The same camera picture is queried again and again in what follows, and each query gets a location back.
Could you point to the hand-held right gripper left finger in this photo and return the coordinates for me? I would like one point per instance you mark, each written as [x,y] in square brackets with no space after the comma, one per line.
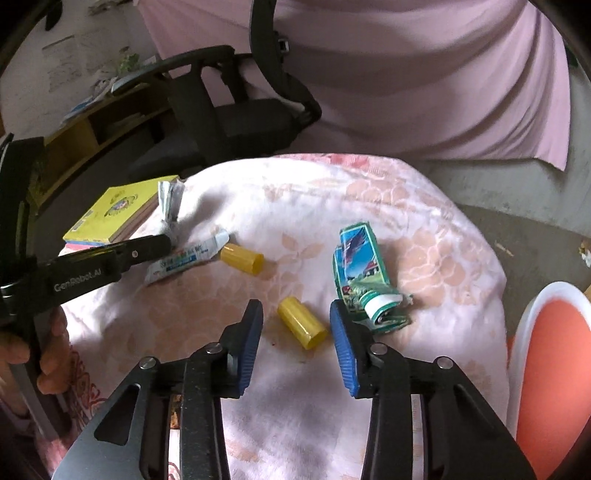
[249,341]

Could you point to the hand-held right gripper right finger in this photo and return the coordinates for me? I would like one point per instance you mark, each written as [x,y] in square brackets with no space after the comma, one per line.
[341,346]

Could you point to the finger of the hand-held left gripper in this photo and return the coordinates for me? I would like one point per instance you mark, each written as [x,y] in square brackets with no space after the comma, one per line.
[143,251]

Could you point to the white ointment tube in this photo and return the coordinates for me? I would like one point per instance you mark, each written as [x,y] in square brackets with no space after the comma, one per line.
[189,256]

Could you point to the yellow plastic cap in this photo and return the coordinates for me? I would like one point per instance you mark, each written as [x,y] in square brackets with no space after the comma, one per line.
[300,321]
[242,258]

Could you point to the silver wrapper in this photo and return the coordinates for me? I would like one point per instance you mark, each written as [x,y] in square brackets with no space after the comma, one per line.
[168,198]

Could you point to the green picture packet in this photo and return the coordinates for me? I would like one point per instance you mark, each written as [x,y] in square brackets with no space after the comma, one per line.
[360,263]

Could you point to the red basin with white rim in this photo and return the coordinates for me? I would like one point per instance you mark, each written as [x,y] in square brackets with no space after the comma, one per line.
[554,378]

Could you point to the person's left hand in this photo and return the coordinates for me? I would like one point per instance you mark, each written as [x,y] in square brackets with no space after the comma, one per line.
[54,350]

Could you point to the stack of yellow books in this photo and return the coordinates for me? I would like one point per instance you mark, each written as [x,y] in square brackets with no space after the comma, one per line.
[115,207]

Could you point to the floral tablecloth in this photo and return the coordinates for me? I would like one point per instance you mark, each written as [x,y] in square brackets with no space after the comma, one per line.
[295,217]

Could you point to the wooden desk with shelves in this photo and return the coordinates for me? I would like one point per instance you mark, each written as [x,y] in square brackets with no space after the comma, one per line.
[78,134]

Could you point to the black office chair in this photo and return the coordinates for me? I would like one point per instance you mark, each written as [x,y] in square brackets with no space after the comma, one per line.
[249,129]

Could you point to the pile of papers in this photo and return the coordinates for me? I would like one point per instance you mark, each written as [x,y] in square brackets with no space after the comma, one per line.
[101,87]

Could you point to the green toy plant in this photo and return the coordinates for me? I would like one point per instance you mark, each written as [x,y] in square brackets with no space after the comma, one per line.
[128,63]

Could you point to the pink hanging cloth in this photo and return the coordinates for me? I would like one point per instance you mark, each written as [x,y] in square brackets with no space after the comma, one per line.
[415,69]

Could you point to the white wall calendar sheet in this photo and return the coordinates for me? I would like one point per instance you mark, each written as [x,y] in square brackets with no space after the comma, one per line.
[64,55]

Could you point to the black wall pouch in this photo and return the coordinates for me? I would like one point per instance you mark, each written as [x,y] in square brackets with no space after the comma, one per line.
[53,14]

